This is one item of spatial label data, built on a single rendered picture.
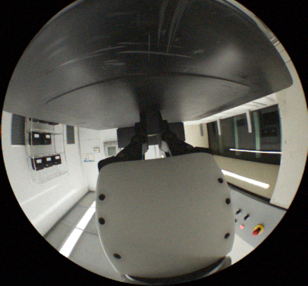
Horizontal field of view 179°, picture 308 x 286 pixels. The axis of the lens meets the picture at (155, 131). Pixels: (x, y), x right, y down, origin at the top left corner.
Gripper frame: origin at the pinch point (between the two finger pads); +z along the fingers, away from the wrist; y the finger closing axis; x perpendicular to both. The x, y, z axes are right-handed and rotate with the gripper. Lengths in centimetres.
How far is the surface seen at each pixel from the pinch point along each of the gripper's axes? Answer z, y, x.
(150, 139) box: 20.5, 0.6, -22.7
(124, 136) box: 22.4, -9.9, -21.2
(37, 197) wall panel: -21, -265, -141
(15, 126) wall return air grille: 66, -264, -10
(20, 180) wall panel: -13, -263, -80
